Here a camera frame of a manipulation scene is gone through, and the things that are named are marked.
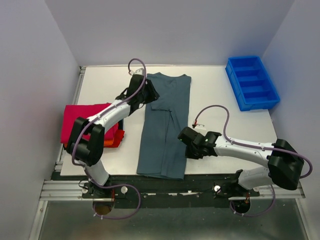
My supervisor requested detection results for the left table edge rail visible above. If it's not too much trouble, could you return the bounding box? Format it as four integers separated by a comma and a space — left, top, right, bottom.
53, 66, 86, 175

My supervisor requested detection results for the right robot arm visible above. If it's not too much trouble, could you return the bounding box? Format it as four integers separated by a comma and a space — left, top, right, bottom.
177, 126, 304, 197

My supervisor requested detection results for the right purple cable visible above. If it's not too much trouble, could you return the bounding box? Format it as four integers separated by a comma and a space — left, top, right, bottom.
192, 104, 314, 218

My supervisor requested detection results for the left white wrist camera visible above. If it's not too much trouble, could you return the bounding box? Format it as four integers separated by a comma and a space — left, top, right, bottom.
128, 68, 146, 76

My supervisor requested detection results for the grey-blue t shirt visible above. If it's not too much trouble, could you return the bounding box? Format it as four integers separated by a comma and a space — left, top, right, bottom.
136, 72, 192, 180

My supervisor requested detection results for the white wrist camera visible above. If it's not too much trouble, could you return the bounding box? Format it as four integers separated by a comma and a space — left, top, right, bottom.
192, 121, 207, 136
128, 68, 146, 76

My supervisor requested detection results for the folded magenta t shirt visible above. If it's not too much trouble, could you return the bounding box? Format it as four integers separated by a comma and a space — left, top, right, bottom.
61, 103, 118, 133

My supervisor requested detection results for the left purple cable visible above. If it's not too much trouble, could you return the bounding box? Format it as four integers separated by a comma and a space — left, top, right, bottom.
71, 58, 148, 221

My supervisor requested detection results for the purple cable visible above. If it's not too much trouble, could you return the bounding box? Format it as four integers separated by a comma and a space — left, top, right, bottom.
71, 58, 148, 221
192, 104, 314, 218

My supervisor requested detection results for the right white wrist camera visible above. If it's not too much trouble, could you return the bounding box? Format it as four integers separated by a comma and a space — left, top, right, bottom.
192, 121, 207, 136

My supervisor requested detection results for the folded blue t shirt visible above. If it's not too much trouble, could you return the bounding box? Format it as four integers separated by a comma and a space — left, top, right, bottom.
118, 119, 124, 131

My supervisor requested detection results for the blue plastic bin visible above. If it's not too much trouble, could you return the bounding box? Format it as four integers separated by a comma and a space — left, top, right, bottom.
225, 55, 280, 112

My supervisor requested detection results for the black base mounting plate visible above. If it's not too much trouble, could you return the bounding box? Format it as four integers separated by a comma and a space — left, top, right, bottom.
51, 172, 259, 210

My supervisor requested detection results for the folded orange t shirt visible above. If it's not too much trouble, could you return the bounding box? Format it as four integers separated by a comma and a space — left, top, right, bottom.
60, 128, 125, 148

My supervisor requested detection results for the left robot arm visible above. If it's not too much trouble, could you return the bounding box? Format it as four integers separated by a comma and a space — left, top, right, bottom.
66, 73, 159, 198

